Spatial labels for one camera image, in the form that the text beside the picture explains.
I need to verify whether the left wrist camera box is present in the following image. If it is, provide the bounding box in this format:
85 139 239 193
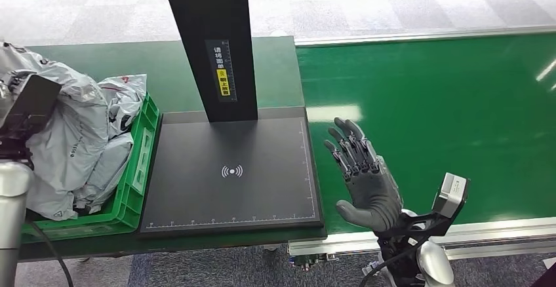
0 74 62 147

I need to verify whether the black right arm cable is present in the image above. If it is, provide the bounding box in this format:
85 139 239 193
358 236 431 287

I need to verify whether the green conveyor belt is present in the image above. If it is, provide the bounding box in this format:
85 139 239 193
296 33 556 237

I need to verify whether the plain grey crumpled bag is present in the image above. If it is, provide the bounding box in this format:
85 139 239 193
73 133 134 215

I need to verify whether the grey plastic courier bag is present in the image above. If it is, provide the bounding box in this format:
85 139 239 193
0 41 110 222

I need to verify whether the dark green table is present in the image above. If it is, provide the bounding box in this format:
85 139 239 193
17 36 327 263

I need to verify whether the black inbound scanner machine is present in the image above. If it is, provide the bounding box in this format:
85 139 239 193
137 0 325 239

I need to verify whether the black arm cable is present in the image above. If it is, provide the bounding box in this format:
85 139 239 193
358 236 431 287
25 219 75 287

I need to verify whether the aluminium conveyor rail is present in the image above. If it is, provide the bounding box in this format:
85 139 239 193
295 25 556 48
288 217 556 273

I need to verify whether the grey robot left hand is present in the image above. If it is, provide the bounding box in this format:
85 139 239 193
0 71 22 104

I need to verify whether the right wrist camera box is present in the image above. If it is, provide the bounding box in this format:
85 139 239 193
431 172 471 227

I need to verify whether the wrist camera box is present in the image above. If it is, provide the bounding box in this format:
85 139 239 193
0 74 62 147
431 172 471 227

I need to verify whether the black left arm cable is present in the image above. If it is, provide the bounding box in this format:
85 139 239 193
25 219 75 287

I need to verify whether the metal connector under conveyor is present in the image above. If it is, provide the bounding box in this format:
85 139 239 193
289 254 340 273

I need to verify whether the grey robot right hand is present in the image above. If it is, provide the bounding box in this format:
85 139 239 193
323 117 405 234

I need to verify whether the green plastic crate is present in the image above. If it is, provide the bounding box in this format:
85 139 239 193
19 93 162 245

